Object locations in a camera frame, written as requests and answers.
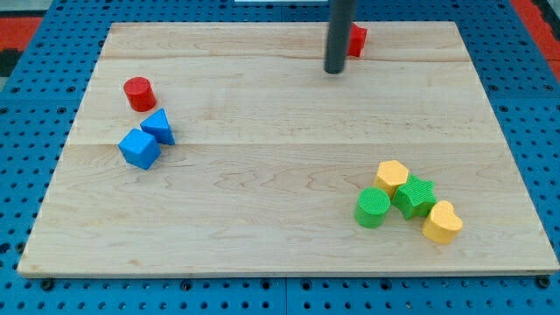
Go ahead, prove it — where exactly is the blue triangle block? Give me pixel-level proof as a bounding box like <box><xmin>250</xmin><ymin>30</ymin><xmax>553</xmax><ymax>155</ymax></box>
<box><xmin>140</xmin><ymin>108</ymin><xmax>175</xmax><ymax>145</ymax></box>

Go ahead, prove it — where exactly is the wooden board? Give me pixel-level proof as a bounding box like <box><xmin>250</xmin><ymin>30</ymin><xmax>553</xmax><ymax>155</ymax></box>
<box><xmin>17</xmin><ymin>22</ymin><xmax>559</xmax><ymax>278</ymax></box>

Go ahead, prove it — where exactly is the yellow hexagon block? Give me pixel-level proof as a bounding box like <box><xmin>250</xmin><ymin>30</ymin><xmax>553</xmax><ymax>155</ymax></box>
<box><xmin>373</xmin><ymin>160</ymin><xmax>410</xmax><ymax>199</ymax></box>

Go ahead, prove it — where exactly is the red cylinder block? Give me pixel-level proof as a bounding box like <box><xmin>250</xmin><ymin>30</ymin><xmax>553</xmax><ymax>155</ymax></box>
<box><xmin>123</xmin><ymin>77</ymin><xmax>157</xmax><ymax>112</ymax></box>

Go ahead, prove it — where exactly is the green star block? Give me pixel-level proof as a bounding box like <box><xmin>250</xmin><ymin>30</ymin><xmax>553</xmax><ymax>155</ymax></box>
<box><xmin>391</xmin><ymin>174</ymin><xmax>438</xmax><ymax>221</ymax></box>

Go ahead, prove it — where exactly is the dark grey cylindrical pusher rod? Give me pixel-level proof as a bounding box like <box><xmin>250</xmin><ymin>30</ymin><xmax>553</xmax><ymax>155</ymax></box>
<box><xmin>324</xmin><ymin>0</ymin><xmax>357</xmax><ymax>74</ymax></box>

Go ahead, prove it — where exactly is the green cylinder block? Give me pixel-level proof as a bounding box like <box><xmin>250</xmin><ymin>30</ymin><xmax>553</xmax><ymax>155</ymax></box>
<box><xmin>354</xmin><ymin>186</ymin><xmax>391</xmax><ymax>228</ymax></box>

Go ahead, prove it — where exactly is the red star block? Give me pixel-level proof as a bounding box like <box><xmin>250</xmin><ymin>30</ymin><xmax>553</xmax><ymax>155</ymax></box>
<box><xmin>347</xmin><ymin>23</ymin><xmax>368</xmax><ymax>57</ymax></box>

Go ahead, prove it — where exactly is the yellow heart block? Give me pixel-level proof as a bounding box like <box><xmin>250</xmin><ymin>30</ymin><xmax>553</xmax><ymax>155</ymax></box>
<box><xmin>422</xmin><ymin>200</ymin><xmax>463</xmax><ymax>244</ymax></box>

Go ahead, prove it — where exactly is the blue cube block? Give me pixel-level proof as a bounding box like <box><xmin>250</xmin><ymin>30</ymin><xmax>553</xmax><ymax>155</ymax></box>
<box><xmin>118</xmin><ymin>129</ymin><xmax>161</xmax><ymax>170</ymax></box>

